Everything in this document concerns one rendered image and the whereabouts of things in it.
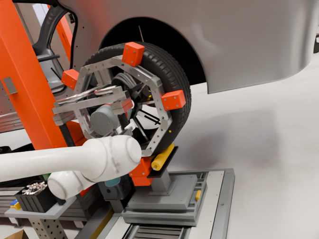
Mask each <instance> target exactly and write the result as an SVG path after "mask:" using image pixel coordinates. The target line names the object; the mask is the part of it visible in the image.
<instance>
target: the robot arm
mask: <svg viewBox="0 0 319 239"><path fill-rule="evenodd" d="M134 129H135V125H134V122H131V123H130V124H129V125H128V126H127V127H125V130H124V131H123V130H122V128H121V126H120V127H118V128H117V130H116V129H113V132H111V131H110V132H109V133H107V134H106V135H105V136H103V137H102V138H95V139H89V140H87V141H86V142H85V143H84V144H83V145H82V146H79V147H62V148H53V149H43V150H35V151H26V152H17V153H9V154H0V182H4V181H9V180H14V179H20V178H25V177H30V176H36V175H42V174H48V173H51V175H50V176H49V178H48V181H47V183H48V187H49V189H50V191H51V192H52V194H53V195H55V196H56V197H58V198H60V199H62V200H65V199H68V198H71V197H73V196H75V195H77V194H79V193H80V192H81V191H82V190H85V189H87V188H88V187H90V186H91V185H93V184H95V183H97V182H101V181H108V180H112V179H114V178H117V177H120V176H123V175H125V174H128V173H129V172H131V171H132V170H133V169H135V168H136V167H137V165H138V164H139V163H140V160H141V147H140V145H139V143H138V142H137V140H135V139H134V138H133V137H131V136H132V135H133V133H132V131H133V130H134Z"/></svg>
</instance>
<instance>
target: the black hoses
mask: <svg viewBox="0 0 319 239"><path fill-rule="evenodd" d="M120 82H122V83H123V84H124V85H125V86H126V87H127V88H128V89H127V91H129V94H130V93H134V92H135V91H137V90H138V89H140V88H141V84H140V83H139V84H137V83H136V82H135V80H134V79H133V78H132V76H131V75H130V74H128V73H119V74H117V75H116V76H115V77H114V78H113V79H112V81H111V86H115V85H117V86H119V84H120Z"/></svg>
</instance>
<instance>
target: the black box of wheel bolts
mask: <svg viewBox="0 0 319 239"><path fill-rule="evenodd" d="M14 196H15V197H16V199H17V200H18V202H19V204H20V206H21V208H22V209H23V211H31V212H40V213H46V212H47V211H48V210H49V209H50V208H51V207H52V206H54V205H55V204H56V203H57V200H56V198H55V196H54V195H53V194H52V192H51V191H50V189H49V187H48V185H47V181H33V182H31V183H30V184H29V185H27V186H26V187H24V188H23V189H22V190H20V191H19V192H17V193H16V194H15V195H14Z"/></svg>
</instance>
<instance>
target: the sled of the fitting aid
mask: <svg viewBox="0 0 319 239"><path fill-rule="evenodd" d="M207 189H208V186H207V183H206V179H205V178H204V179H197V183H196V186H195V189H194V191H193V194H192V197H191V199H190V202H189V205H188V208H187V210H167V209H130V208H129V206H128V204H127V206H126V207H125V209H124V210H123V211H122V213H121V214H122V217H123V219H124V222H128V223H148V224H167V225H187V226H197V223H198V219H199V216H200V213H201V210H202V206H203V203H204V199H205V196H206V192H207Z"/></svg>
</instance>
